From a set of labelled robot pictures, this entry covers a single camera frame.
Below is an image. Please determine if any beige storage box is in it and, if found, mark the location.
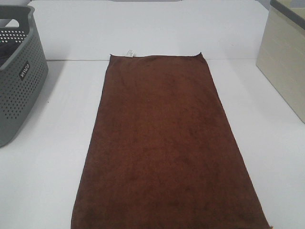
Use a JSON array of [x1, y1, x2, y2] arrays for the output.
[[256, 0, 305, 121]]

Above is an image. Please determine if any brown towel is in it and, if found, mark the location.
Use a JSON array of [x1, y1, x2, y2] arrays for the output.
[[71, 54, 270, 229]]

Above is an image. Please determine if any grey perforated plastic basket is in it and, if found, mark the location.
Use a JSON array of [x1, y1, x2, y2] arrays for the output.
[[0, 5, 48, 146]]

